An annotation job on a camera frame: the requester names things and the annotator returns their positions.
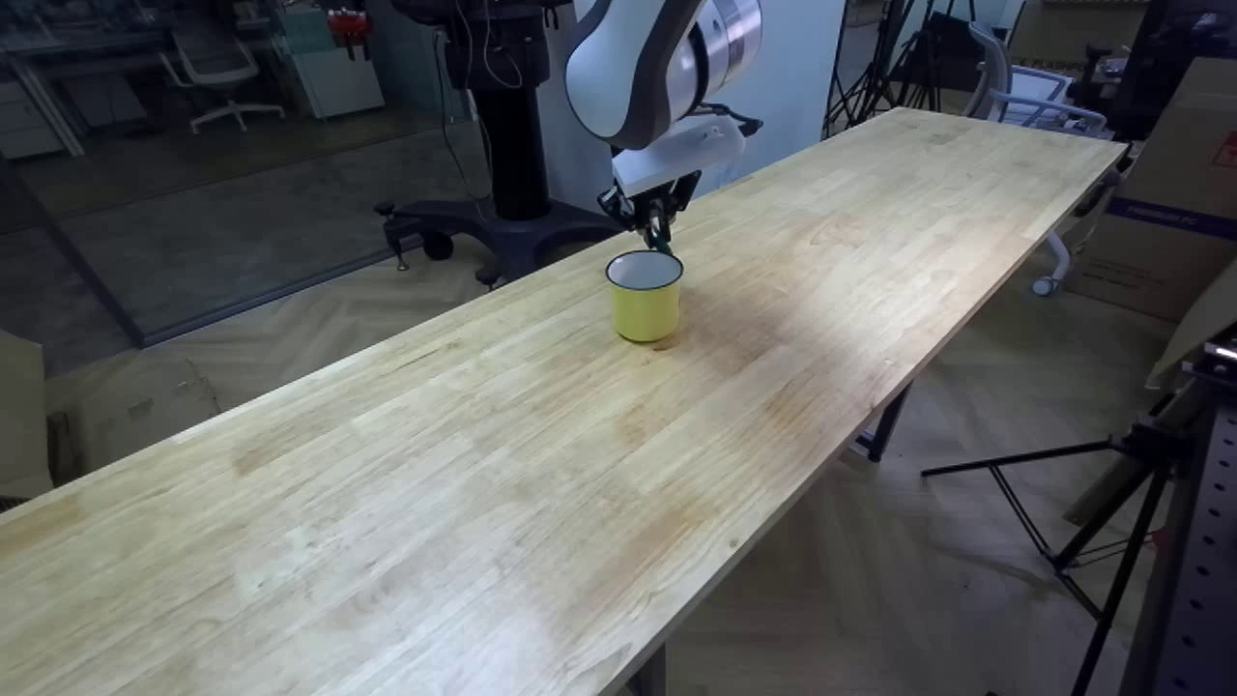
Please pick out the yellow enamel cup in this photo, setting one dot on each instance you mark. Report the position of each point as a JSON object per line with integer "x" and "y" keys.
{"x": 643, "y": 311}

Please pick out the white cabinet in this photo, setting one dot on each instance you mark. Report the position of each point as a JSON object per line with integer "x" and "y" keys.
{"x": 335, "y": 78}

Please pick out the white table leg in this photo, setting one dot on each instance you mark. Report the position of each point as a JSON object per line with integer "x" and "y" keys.
{"x": 1059, "y": 264}

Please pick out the black table leg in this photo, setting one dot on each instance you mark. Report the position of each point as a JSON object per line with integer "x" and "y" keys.
{"x": 884, "y": 428}

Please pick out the black chair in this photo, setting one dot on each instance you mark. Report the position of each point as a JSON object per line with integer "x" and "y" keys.
{"x": 942, "y": 60}

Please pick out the black perforated rack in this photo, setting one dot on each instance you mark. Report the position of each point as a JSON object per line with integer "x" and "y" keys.
{"x": 1202, "y": 567}

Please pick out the grey desk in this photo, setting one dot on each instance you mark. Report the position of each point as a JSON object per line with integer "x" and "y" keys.
{"x": 51, "y": 111}

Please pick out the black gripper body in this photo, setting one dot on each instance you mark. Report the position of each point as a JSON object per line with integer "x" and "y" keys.
{"x": 643, "y": 200}

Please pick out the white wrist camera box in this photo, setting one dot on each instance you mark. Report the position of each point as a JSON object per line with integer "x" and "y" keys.
{"x": 673, "y": 155}

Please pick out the white office chair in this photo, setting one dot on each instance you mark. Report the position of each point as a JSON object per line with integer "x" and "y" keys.
{"x": 215, "y": 70}

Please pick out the red object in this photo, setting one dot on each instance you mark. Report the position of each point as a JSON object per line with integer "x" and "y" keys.
{"x": 350, "y": 23}

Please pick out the black robot pedestal stand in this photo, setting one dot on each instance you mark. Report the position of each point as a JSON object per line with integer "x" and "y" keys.
{"x": 510, "y": 139}

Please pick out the large cardboard box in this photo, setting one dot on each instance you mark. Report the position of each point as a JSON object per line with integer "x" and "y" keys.
{"x": 1179, "y": 195}

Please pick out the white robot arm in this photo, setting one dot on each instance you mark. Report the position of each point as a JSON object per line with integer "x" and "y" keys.
{"x": 622, "y": 62}

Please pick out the black tripod stand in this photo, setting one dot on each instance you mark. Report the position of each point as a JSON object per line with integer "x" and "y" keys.
{"x": 1134, "y": 516}

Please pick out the grey floor mat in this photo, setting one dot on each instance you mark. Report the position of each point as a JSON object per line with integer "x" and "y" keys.
{"x": 195, "y": 245}

